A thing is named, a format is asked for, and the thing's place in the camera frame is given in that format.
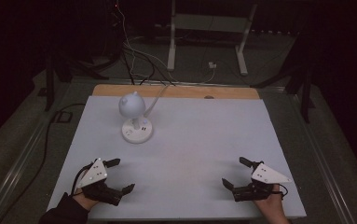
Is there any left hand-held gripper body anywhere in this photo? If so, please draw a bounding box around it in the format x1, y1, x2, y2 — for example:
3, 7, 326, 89
77, 157, 125, 207

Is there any person's left hand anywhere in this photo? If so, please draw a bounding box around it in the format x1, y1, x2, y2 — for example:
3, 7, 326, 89
73, 185, 102, 212

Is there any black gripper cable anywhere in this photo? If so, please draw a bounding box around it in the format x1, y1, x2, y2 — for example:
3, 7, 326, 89
273, 183, 290, 198
70, 161, 95, 196

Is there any grey metal rail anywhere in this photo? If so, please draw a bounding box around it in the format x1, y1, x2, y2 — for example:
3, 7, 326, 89
291, 92, 357, 224
0, 115, 54, 224

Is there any white lamp cable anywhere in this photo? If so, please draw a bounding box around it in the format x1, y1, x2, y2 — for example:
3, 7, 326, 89
144, 66, 217, 119

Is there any white table mat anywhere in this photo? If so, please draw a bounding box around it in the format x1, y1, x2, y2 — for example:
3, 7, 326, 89
47, 95, 308, 221

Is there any black floor cable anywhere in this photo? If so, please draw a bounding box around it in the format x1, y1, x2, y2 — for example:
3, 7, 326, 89
0, 103, 88, 224

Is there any person's right hand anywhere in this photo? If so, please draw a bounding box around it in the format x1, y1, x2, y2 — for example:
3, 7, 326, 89
254, 183, 288, 218

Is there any thin white hanging cable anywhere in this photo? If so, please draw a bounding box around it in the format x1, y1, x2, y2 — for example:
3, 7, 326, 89
116, 0, 151, 80

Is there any black stand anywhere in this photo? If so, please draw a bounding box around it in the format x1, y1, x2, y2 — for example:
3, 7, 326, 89
43, 46, 109, 112
250, 34, 316, 124

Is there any grey metal stand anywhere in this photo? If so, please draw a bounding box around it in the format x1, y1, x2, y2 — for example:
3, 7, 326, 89
167, 0, 258, 77

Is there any black square floor bracket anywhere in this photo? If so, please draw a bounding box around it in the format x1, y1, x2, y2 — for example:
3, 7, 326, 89
51, 110, 74, 124

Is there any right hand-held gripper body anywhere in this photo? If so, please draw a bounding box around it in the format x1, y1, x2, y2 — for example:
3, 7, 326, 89
232, 161, 293, 203

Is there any black cable bundle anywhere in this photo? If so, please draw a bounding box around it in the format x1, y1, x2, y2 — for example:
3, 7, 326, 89
120, 43, 176, 87

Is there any white round-headed desk lamp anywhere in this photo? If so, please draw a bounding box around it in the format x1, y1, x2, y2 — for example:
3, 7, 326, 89
117, 91, 154, 145

